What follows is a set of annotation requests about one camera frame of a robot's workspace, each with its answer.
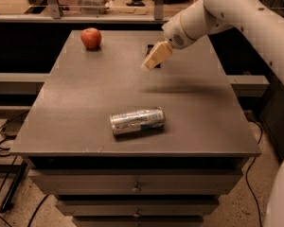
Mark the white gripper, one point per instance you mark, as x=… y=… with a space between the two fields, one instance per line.
x=175 y=35

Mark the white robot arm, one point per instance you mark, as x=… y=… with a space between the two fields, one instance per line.
x=261 y=27

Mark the silver drink can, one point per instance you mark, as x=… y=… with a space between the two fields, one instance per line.
x=139 y=120

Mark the red apple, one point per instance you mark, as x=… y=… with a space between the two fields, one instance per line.
x=91 y=38

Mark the grey drawer cabinet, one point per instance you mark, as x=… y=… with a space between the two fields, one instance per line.
x=119 y=145

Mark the grey metal railing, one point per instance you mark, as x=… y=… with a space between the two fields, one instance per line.
x=66 y=11

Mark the top drawer round knob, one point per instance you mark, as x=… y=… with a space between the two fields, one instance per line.
x=136 y=188

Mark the drawer round knob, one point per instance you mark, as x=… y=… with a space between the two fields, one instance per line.
x=136 y=214
x=136 y=188

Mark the black metal stand leg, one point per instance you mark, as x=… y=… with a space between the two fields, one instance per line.
x=18 y=172

